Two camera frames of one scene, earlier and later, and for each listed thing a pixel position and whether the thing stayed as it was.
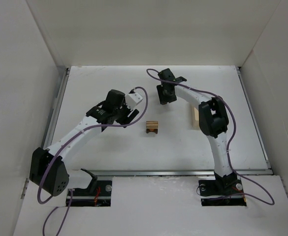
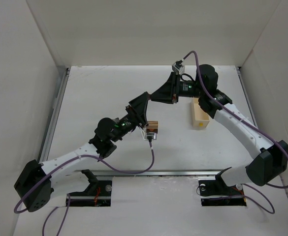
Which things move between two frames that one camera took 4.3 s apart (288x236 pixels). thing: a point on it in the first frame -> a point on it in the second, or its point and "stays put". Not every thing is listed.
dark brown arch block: x=155 y=130 stays put
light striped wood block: x=151 y=125 stays put
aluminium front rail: x=165 y=172 stays put
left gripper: x=127 y=115 -> x=136 y=115
